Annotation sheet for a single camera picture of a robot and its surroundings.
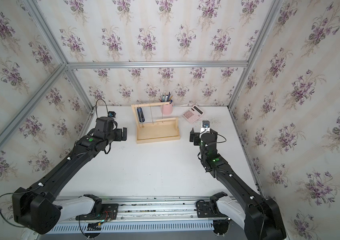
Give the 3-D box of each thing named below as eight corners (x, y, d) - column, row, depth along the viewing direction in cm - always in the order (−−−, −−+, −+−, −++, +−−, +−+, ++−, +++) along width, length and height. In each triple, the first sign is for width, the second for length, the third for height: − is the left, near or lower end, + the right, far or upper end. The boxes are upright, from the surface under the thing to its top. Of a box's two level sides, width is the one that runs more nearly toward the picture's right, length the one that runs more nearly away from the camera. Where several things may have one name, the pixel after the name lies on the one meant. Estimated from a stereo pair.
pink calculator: (192, 123, 112) (192, 120, 110) (182, 115, 117) (182, 112, 115) (204, 114, 118) (204, 112, 116) (194, 107, 123) (194, 104, 121)
